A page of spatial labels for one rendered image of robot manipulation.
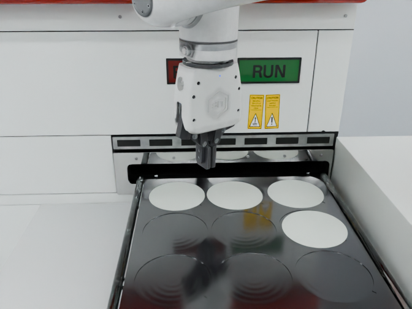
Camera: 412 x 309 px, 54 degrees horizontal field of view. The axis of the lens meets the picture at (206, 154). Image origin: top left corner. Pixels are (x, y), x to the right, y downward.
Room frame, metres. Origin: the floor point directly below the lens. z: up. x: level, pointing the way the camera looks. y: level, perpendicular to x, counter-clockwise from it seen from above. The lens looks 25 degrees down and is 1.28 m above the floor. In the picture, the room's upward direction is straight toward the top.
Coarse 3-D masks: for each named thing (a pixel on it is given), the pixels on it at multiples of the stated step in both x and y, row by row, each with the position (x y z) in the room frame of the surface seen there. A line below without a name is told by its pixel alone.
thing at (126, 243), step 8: (136, 184) 0.68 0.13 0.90; (136, 192) 0.64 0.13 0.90; (136, 200) 0.61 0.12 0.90; (136, 208) 0.59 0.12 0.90; (128, 216) 0.57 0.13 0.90; (136, 216) 0.57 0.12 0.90; (128, 224) 0.54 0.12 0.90; (128, 232) 0.52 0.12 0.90; (128, 240) 0.50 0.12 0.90; (128, 248) 0.48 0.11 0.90; (120, 256) 0.46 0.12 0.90; (128, 256) 0.47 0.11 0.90; (120, 264) 0.45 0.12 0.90; (120, 272) 0.43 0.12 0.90; (120, 280) 0.42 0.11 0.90; (112, 288) 0.40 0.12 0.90; (120, 288) 0.40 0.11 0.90; (112, 296) 0.39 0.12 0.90; (120, 296) 0.39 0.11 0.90; (112, 304) 0.37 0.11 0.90
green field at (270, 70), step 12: (240, 60) 0.75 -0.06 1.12; (252, 60) 0.75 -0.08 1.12; (264, 60) 0.75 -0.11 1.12; (276, 60) 0.75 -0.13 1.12; (288, 60) 0.75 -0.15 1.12; (240, 72) 0.75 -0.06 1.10; (252, 72) 0.75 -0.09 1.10; (264, 72) 0.75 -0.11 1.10; (276, 72) 0.75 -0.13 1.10; (288, 72) 0.75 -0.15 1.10
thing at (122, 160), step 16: (128, 160) 0.73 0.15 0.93; (144, 160) 0.73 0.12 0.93; (160, 160) 0.73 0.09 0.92; (176, 160) 0.73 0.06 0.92; (192, 160) 0.73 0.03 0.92; (224, 160) 0.74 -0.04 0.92; (240, 160) 0.74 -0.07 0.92; (256, 160) 0.74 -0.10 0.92; (272, 160) 0.74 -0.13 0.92; (288, 160) 0.74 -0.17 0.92; (304, 160) 0.74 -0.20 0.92; (320, 160) 0.74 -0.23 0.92; (128, 176) 0.74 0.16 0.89; (128, 192) 0.73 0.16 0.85
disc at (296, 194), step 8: (272, 184) 0.68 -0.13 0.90; (280, 184) 0.68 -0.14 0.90; (288, 184) 0.68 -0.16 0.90; (296, 184) 0.68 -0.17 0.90; (304, 184) 0.68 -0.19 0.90; (272, 192) 0.65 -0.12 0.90; (280, 192) 0.65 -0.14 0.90; (288, 192) 0.65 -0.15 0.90; (296, 192) 0.65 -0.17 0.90; (304, 192) 0.65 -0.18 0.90; (312, 192) 0.65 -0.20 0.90; (320, 192) 0.65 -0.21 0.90; (280, 200) 0.62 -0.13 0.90; (288, 200) 0.62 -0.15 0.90; (296, 200) 0.62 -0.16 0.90; (304, 200) 0.62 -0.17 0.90; (312, 200) 0.62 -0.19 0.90; (320, 200) 0.62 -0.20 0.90
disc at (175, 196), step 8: (168, 184) 0.68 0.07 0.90; (176, 184) 0.68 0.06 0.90; (184, 184) 0.68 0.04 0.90; (192, 184) 0.68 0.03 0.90; (152, 192) 0.65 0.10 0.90; (160, 192) 0.65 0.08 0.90; (168, 192) 0.65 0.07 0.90; (176, 192) 0.65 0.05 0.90; (184, 192) 0.65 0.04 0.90; (192, 192) 0.65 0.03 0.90; (200, 192) 0.65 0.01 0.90; (152, 200) 0.62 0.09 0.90; (160, 200) 0.62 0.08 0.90; (168, 200) 0.62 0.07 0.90; (176, 200) 0.62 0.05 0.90; (184, 200) 0.62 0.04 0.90; (192, 200) 0.62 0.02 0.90; (200, 200) 0.62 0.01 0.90; (168, 208) 0.59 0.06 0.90; (176, 208) 0.59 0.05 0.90; (184, 208) 0.59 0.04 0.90
